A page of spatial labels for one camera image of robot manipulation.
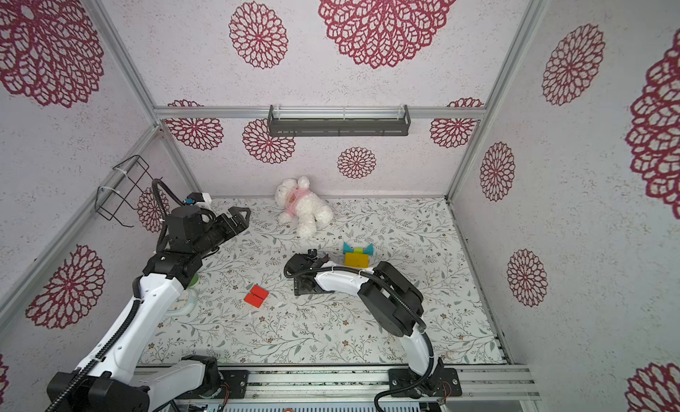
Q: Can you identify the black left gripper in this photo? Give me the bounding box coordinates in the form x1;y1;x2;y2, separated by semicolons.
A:
193;206;249;259

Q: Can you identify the red block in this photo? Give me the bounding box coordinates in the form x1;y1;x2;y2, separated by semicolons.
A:
244;293;264;309
249;285;269;301

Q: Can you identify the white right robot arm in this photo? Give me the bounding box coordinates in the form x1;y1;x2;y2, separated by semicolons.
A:
283;262;444;411

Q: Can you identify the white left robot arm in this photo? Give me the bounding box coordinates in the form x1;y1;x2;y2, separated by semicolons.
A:
47;204;251;411

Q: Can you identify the white teddy bear pink shirt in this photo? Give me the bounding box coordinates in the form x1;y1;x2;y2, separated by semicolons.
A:
274;177;334;239

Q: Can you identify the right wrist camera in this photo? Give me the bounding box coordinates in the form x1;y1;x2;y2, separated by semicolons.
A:
283;249;329;279

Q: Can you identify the grey wall shelf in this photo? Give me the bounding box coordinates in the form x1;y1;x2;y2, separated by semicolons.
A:
267;106;412;138

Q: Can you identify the black wire wall rack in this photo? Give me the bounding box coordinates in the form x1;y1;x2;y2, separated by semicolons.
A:
93;155;153;228

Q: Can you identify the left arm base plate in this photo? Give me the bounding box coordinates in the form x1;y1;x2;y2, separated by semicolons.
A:
177;370;250;401

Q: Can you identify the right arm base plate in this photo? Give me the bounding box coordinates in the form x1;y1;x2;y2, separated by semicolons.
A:
388;367;462;399

